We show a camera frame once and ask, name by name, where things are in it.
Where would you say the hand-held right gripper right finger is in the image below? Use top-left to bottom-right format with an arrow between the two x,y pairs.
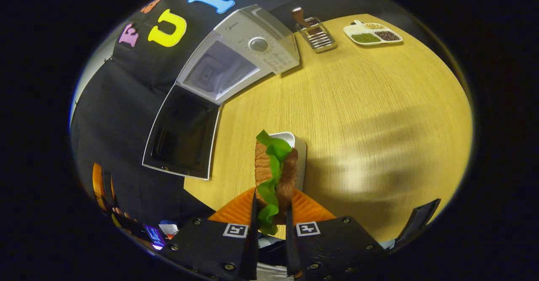
286,188 -> 386,279

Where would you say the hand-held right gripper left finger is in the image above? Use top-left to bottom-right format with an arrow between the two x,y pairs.
166,187 -> 259,281

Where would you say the lettuce sandwich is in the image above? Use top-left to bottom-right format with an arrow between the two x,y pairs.
254,130 -> 299,236

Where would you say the white microwave oven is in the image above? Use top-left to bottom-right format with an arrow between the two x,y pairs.
142,4 -> 300,180

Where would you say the white ribbed tray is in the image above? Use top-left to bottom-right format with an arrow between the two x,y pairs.
269,132 -> 307,191

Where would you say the black flat bar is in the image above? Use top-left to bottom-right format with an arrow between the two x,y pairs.
395,198 -> 441,249

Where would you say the white divided seasoning dish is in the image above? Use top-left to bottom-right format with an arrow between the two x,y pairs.
343,20 -> 403,46

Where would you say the metal wire basket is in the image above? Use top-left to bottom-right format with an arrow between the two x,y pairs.
295,17 -> 336,53

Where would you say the brown handled utensil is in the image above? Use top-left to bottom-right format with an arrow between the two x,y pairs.
291,7 -> 311,29

